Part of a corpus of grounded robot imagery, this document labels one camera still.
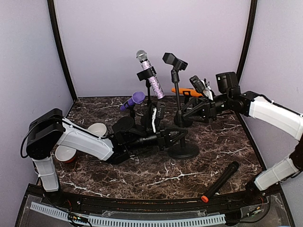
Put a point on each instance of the black microphone orange cap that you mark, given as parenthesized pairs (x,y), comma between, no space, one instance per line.
(225,176)

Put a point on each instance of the black corner post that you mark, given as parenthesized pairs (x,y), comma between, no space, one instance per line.
(59,47)
(247,38)

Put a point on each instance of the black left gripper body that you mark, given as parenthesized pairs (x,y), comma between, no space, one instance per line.
(161,137)

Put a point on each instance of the glitter microphone silver head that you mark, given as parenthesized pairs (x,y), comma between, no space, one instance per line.
(141,56)

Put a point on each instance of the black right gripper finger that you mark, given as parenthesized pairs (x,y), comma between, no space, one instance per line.
(194,118)
(190,105)

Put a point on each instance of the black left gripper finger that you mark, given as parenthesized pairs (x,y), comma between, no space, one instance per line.
(172,139)
(174,130)

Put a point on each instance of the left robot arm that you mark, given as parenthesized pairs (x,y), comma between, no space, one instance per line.
(52,129)

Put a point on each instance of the white cup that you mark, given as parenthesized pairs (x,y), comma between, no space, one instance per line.
(65,154)

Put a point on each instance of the black stand ring clip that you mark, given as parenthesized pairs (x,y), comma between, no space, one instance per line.
(130,107)

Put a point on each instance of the tall stand large clip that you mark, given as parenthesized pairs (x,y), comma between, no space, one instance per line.
(146,118)

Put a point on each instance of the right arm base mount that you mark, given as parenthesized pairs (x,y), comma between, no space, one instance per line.
(252,193)

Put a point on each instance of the purple toy microphone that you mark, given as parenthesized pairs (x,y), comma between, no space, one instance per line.
(136,98)

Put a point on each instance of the left black corner post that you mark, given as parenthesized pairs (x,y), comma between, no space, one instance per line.
(59,47)

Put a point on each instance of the black table front rail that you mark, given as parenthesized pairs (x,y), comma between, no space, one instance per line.
(92,204)

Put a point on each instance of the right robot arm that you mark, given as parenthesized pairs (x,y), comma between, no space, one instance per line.
(260,107)

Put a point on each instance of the right black corner post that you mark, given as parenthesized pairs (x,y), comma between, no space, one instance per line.
(247,38)

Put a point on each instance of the white bowl black rim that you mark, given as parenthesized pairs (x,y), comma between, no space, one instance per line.
(99,129)

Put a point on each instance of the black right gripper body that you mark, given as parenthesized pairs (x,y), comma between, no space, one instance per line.
(208,109)

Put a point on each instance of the white cable duct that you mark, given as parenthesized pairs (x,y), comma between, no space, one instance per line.
(98,221)

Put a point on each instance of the orange toy microphone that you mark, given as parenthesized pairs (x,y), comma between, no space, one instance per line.
(189,92)

